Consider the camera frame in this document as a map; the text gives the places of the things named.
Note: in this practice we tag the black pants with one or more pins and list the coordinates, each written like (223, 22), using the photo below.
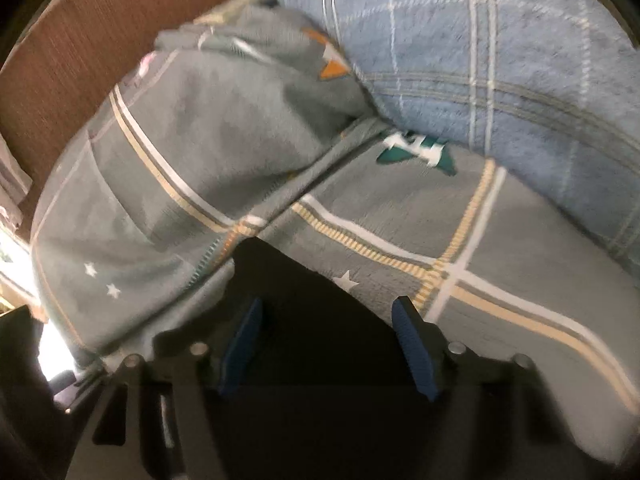
(310, 320)

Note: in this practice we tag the grey patterned bedsheet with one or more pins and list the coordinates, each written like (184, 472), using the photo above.
(500, 240)

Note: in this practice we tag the brown headboard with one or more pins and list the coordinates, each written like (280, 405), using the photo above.
(100, 35)

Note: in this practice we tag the blue plaid pillow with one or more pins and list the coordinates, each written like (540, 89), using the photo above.
(475, 35)

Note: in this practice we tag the grey patterned pillow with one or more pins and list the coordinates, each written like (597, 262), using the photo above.
(200, 135)

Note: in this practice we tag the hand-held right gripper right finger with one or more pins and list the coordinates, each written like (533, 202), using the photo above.
(414, 352)

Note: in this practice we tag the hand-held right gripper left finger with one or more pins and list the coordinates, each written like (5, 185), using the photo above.
(241, 347)

